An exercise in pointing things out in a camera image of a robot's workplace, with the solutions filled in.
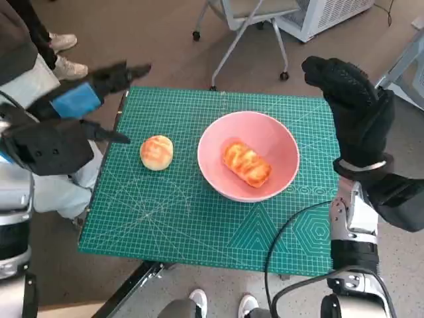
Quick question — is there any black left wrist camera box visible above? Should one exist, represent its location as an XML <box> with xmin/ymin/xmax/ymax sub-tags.
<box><xmin>0</xmin><ymin>119</ymin><xmax>95</xmax><ymax>176</ymax></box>

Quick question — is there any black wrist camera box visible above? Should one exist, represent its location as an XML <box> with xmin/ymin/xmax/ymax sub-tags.
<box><xmin>364</xmin><ymin>170</ymin><xmax>424</xmax><ymax>233</ymax></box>
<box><xmin>0</xmin><ymin>119</ymin><xmax>95</xmax><ymax>176</ymax></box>

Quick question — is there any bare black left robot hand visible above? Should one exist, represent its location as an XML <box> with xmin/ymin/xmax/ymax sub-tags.
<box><xmin>28</xmin><ymin>60</ymin><xmax>153</xmax><ymax>144</ymax></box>

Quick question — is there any thin black floor cable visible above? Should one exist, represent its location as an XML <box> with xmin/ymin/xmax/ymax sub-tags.
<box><xmin>384</xmin><ymin>0</ymin><xmax>394</xmax><ymax>27</ymax></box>

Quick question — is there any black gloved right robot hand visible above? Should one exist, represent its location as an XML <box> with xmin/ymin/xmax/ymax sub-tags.
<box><xmin>301</xmin><ymin>55</ymin><xmax>397</xmax><ymax>170</ymax></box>

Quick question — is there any green cutting mat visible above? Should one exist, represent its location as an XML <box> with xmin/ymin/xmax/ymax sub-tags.
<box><xmin>78</xmin><ymin>86</ymin><xmax>342</xmax><ymax>276</ymax></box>

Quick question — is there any white mesh chair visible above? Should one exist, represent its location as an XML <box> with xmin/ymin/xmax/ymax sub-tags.
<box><xmin>376</xmin><ymin>29</ymin><xmax>424</xmax><ymax>112</ymax></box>

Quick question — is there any person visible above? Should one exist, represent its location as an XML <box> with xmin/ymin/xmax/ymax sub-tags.
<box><xmin>158</xmin><ymin>288</ymin><xmax>279</xmax><ymax>318</ymax></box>
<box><xmin>19</xmin><ymin>0</ymin><xmax>89</xmax><ymax>81</ymax></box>
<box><xmin>0</xmin><ymin>0</ymin><xmax>103</xmax><ymax>229</ymax></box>

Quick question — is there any black metal table rail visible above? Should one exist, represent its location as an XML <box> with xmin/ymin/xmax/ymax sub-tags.
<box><xmin>92</xmin><ymin>260</ymin><xmax>178</xmax><ymax>318</ymax></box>

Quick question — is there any round toy bread bun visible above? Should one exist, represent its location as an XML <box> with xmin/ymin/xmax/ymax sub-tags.
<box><xmin>139</xmin><ymin>134</ymin><xmax>174</xmax><ymax>172</ymax></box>

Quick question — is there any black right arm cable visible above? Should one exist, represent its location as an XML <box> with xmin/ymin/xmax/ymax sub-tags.
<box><xmin>264</xmin><ymin>200</ymin><xmax>398</xmax><ymax>318</ymax></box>

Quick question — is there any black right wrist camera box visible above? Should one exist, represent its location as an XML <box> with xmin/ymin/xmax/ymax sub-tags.
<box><xmin>364</xmin><ymin>170</ymin><xmax>424</xmax><ymax>233</ymax></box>

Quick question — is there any long twisted toy bread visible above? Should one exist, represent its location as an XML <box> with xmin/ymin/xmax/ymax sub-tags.
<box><xmin>222</xmin><ymin>141</ymin><xmax>272</xmax><ymax>189</ymax></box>

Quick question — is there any pink bowl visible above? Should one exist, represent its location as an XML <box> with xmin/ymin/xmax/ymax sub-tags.
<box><xmin>197</xmin><ymin>111</ymin><xmax>301</xmax><ymax>203</ymax></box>

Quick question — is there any white vented appliance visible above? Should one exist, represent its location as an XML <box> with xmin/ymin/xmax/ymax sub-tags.
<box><xmin>274</xmin><ymin>0</ymin><xmax>375</xmax><ymax>43</ymax></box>

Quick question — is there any grey office chair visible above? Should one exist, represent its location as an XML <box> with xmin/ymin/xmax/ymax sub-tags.
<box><xmin>192</xmin><ymin>0</ymin><xmax>307</xmax><ymax>92</ymax></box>

